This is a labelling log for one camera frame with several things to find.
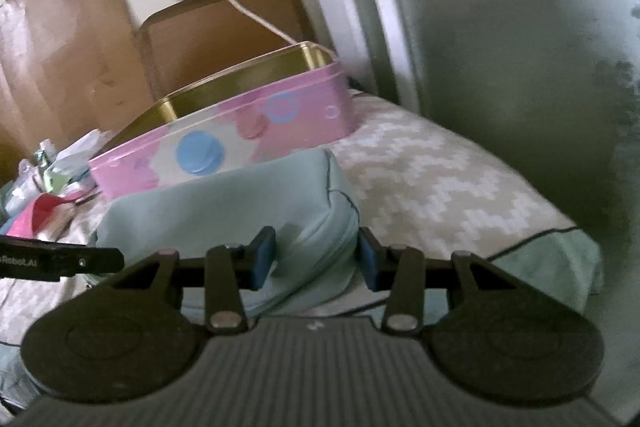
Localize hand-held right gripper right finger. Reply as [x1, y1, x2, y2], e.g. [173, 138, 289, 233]
[357, 227, 521, 338]

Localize beige patterned blanket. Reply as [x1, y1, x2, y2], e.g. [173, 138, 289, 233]
[0, 89, 583, 343]

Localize green paper packet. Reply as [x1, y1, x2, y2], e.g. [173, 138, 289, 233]
[42, 167, 69, 194]

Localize white plastic packets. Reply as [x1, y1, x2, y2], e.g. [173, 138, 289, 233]
[37, 129, 115, 172]

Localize brown cardboard box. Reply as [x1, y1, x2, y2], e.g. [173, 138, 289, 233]
[137, 0, 316, 100]

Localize pink dotted tin box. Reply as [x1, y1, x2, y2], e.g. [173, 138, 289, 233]
[89, 42, 357, 202]

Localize mint green bed sheet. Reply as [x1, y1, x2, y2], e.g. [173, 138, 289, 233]
[492, 227, 603, 315]

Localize mint green fabric pouch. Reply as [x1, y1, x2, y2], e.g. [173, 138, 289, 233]
[90, 148, 361, 315]

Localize pink towel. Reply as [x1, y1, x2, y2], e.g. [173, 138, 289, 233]
[17, 192, 93, 240]

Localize large brown cardboard sheet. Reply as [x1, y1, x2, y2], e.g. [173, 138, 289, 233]
[0, 0, 156, 188]

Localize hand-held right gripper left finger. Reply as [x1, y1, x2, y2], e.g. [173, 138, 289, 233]
[112, 227, 277, 336]

